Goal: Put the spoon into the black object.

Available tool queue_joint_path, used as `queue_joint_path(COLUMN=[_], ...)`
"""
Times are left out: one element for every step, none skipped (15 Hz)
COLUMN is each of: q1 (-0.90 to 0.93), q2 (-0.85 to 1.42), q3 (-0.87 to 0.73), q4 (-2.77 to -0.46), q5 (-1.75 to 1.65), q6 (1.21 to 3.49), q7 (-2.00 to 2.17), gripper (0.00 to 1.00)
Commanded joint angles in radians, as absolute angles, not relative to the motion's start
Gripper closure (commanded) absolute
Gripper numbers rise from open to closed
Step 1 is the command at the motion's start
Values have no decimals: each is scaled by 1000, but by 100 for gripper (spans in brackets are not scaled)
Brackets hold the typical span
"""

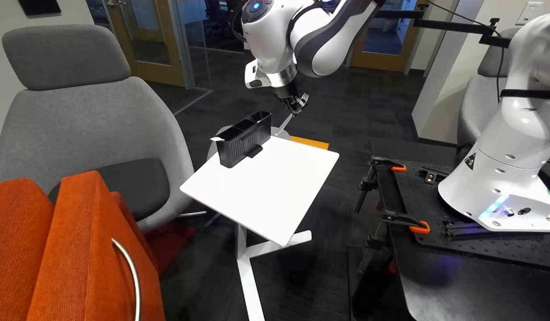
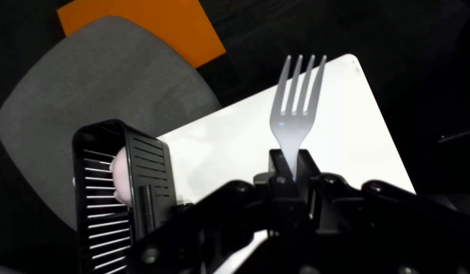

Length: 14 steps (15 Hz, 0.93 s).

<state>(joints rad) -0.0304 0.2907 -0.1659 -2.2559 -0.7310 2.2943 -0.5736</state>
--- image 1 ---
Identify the black plastic organizer caddy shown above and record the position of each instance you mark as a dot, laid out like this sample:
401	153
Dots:
242	142

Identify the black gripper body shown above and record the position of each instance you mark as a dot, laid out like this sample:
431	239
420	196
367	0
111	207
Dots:
288	92

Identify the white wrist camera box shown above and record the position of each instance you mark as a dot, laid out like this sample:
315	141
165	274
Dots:
254	75

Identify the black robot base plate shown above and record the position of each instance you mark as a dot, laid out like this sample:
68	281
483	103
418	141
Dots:
465	278

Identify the wooden glass door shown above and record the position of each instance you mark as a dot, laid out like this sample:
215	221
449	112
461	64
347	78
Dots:
383	50
151	46

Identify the orange black bar clamp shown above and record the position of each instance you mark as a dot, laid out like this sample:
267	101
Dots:
418	226
399	167

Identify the round wooden table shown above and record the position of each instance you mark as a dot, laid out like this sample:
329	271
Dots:
311	142

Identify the pale grey lounge chair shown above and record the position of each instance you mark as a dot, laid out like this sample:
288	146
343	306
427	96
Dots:
481	100

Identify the black camera boom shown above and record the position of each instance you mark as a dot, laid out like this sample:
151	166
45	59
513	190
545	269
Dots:
454	25

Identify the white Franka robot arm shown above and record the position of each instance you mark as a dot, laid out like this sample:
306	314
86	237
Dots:
513	148

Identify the white utensil in caddy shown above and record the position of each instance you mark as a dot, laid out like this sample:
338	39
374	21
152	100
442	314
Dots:
218	137

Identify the grey highback armchair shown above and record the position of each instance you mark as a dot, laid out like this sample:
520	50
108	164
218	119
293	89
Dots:
79	124

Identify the black wall frame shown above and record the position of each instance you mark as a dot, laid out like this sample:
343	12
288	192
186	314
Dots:
40	5

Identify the orange fabric sofa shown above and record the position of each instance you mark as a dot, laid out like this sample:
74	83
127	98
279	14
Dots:
67	255

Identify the white side table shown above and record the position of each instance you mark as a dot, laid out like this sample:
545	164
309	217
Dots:
268	183

